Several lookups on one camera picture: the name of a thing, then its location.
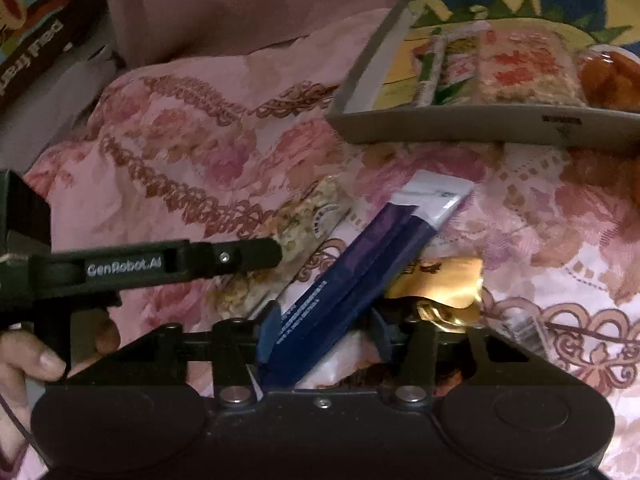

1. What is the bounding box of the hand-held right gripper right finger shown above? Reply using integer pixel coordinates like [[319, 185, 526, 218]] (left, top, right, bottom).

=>
[[370, 307, 591, 406]]

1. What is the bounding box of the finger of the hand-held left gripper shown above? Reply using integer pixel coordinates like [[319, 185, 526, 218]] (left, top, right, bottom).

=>
[[170, 237, 283, 281]]

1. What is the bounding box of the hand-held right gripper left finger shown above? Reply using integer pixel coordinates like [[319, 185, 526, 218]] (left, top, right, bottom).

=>
[[65, 302, 281, 406]]

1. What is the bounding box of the dark blue snack packet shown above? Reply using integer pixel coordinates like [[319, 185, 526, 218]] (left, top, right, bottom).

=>
[[247, 170, 476, 393]]

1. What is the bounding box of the gold snack packet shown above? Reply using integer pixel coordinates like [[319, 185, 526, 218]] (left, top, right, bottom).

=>
[[385, 255, 486, 333]]

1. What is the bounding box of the clear grain snack packet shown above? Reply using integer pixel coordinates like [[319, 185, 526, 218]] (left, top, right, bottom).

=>
[[472, 27, 588, 107], [220, 175, 356, 323]]

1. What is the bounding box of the small white barcode packet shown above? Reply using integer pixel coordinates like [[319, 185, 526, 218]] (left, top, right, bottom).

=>
[[505, 305, 551, 361]]

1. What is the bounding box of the grey tray box cartoon print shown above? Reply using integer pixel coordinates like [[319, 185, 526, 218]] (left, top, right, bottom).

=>
[[325, 0, 640, 148]]

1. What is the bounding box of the white green snack packet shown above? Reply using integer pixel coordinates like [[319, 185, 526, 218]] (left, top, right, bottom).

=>
[[414, 20, 493, 108]]

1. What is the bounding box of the orange sausage snack packet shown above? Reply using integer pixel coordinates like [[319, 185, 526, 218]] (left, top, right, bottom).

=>
[[575, 45, 640, 113]]

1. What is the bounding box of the person's left hand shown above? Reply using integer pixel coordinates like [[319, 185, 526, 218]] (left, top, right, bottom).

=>
[[0, 312, 122, 383]]

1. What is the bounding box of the pink floral blanket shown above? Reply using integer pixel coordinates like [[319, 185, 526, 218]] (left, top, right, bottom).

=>
[[0, 10, 640, 480]]

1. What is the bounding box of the grey pillow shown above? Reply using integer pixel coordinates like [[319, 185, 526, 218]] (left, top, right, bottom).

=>
[[0, 55, 126, 171]]

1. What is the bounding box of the pink curtain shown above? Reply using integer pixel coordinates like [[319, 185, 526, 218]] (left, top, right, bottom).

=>
[[107, 0, 621, 68]]

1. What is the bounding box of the black cable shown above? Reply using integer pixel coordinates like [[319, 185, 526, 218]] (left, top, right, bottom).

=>
[[0, 392, 38, 458]]

